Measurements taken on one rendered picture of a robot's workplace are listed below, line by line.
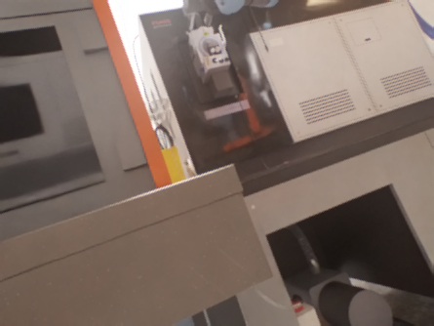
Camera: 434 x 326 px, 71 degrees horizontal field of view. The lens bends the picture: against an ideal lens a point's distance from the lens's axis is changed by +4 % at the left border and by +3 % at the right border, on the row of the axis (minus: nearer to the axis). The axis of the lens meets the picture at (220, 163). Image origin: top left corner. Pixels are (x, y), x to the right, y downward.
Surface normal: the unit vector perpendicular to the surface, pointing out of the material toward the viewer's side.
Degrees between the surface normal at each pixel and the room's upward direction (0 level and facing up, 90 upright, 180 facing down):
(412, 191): 90
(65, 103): 90
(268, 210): 90
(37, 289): 90
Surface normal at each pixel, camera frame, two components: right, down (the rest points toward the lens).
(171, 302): 0.21, -0.23
